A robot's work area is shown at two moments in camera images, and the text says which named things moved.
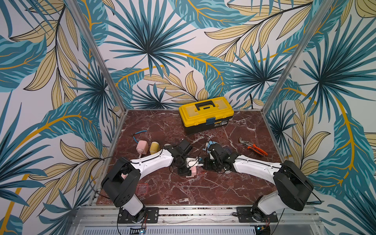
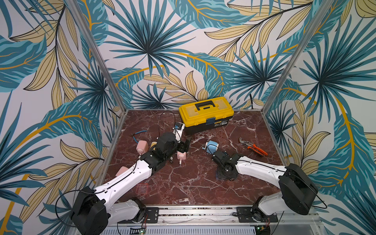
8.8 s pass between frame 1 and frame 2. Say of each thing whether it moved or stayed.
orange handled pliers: stayed
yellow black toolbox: stayed
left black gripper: moved
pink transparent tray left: stayed
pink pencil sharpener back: moved
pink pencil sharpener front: stayed
